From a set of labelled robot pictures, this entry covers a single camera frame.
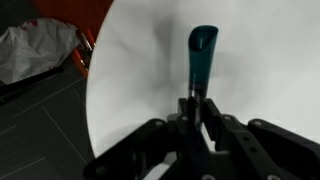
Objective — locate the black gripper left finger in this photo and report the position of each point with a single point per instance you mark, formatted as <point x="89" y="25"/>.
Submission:
<point x="180" y="140"/>

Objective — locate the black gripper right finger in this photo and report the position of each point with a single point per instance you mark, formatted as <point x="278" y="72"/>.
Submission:
<point x="253" y="150"/>

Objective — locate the teal white marker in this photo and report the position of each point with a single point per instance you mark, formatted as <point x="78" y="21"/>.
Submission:
<point x="201" y="56"/>

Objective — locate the orange rug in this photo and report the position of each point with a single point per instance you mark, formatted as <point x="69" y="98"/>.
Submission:
<point x="76" y="13"/>

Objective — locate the crumpled white plastic bag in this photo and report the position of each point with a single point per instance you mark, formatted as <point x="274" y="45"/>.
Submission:
<point x="33" y="46"/>

